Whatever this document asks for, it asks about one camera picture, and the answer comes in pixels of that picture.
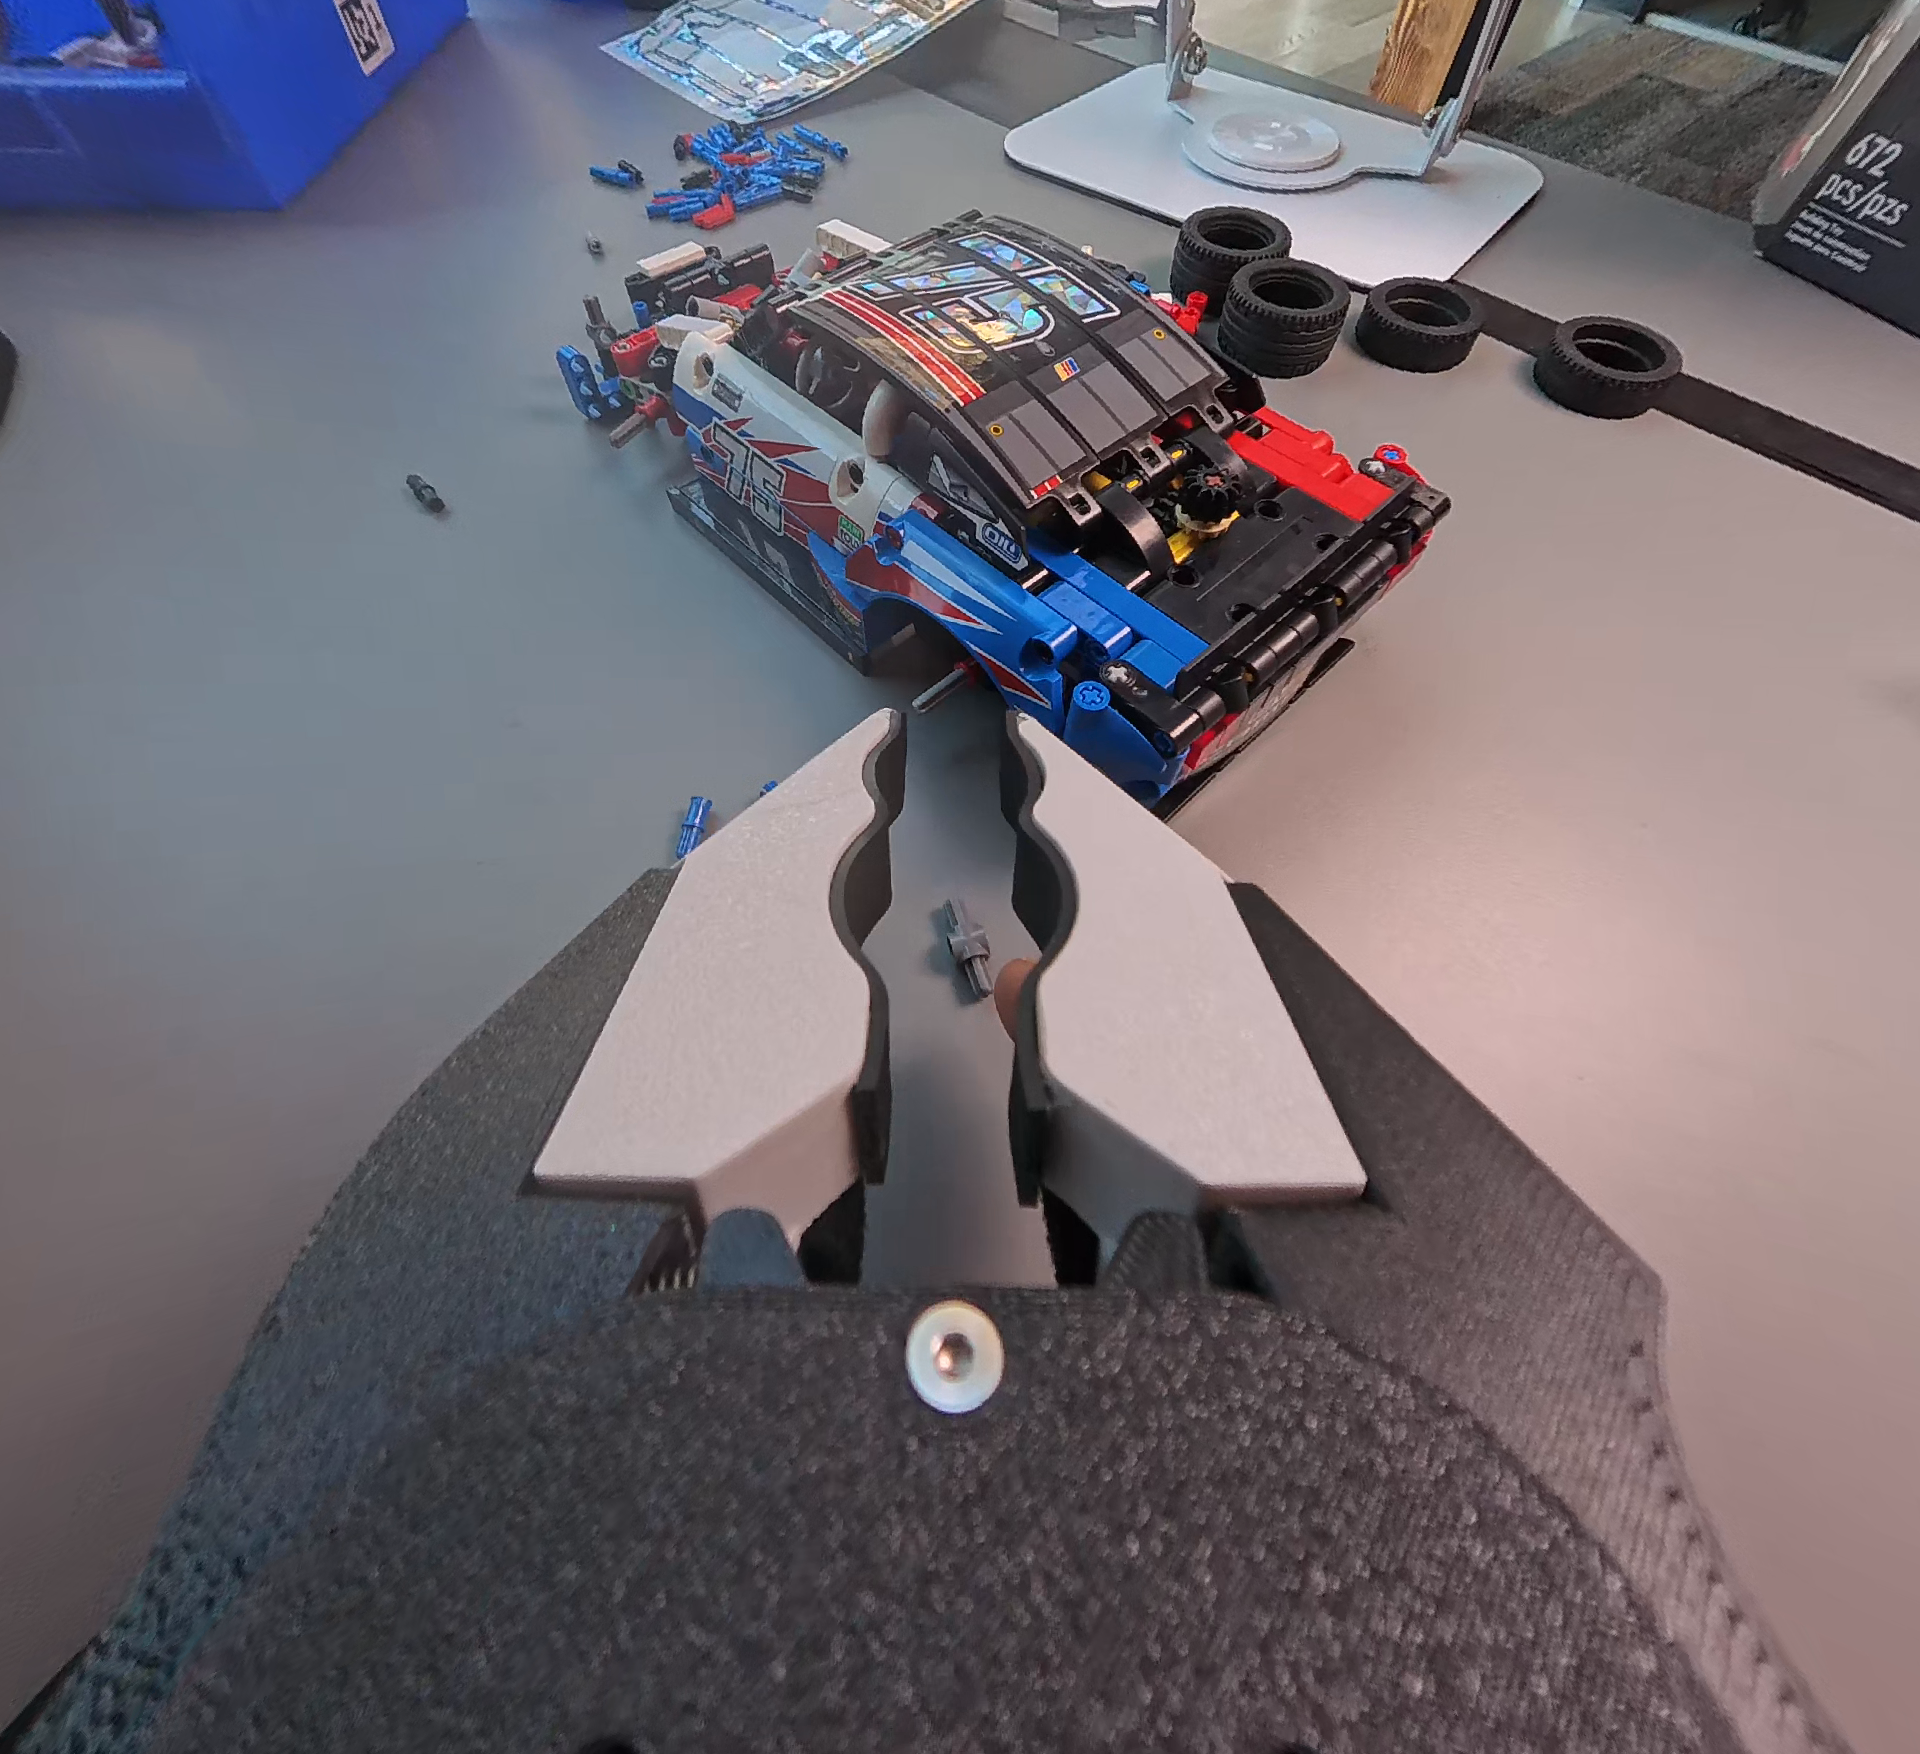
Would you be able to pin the black connector pin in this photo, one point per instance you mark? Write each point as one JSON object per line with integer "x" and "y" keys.
{"x": 426, "y": 492}

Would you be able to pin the black product box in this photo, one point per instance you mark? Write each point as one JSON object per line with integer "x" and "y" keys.
{"x": 1859, "y": 210}

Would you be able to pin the holographic sticker sheet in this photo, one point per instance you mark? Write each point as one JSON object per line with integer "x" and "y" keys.
{"x": 795, "y": 14}

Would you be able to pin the blue parts bin with tag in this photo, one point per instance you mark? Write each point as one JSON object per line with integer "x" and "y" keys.
{"x": 270, "y": 104}

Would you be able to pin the white monitor stand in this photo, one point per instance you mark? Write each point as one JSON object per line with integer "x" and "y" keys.
{"x": 1109, "y": 149}

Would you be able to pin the grey desk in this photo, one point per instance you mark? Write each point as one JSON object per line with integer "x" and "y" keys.
{"x": 224, "y": 735}

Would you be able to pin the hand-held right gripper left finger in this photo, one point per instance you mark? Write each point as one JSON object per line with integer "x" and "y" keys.
{"x": 704, "y": 1035}

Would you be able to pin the toy race car model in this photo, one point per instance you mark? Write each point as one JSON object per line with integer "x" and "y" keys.
{"x": 961, "y": 554}

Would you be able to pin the dark grey axle pin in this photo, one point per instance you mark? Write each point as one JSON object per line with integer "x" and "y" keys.
{"x": 965, "y": 944}

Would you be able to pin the pile of blue pins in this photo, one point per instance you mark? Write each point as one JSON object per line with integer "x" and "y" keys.
{"x": 734, "y": 171}

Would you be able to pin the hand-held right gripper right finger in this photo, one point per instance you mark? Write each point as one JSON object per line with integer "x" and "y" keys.
{"x": 1201, "y": 1035}

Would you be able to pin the black rubber tyre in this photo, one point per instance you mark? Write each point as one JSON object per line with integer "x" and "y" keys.
{"x": 1560, "y": 382}
{"x": 1201, "y": 263}
{"x": 1380, "y": 337}
{"x": 1252, "y": 328}

